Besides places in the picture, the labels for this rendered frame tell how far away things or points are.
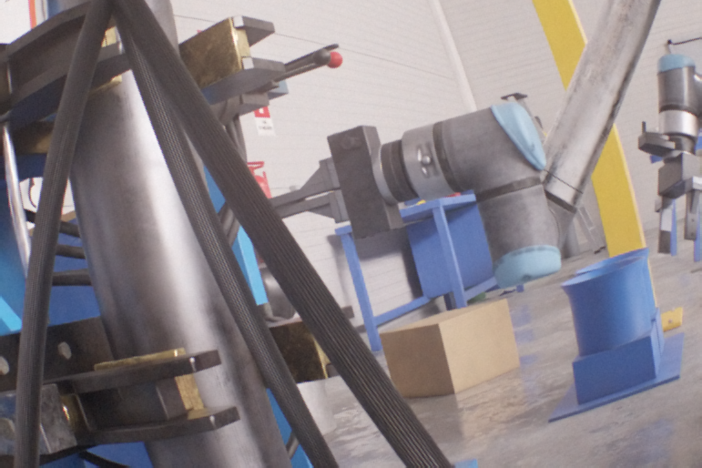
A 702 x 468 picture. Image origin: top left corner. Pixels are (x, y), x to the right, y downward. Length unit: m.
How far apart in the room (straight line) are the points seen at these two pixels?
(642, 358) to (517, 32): 9.72
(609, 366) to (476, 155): 1.64
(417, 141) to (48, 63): 0.50
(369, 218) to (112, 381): 0.39
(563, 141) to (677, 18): 10.78
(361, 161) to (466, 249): 7.00
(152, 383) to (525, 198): 0.50
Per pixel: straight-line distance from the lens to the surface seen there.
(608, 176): 3.77
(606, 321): 2.79
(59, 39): 1.31
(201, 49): 1.61
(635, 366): 2.80
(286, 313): 3.75
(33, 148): 1.55
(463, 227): 8.29
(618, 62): 1.37
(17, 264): 1.78
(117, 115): 1.40
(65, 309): 2.97
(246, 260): 2.48
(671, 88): 1.71
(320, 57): 1.96
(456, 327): 4.01
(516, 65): 12.25
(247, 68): 1.56
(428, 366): 4.10
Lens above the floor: 0.58
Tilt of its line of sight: 3 degrees up
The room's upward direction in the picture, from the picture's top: 15 degrees counter-clockwise
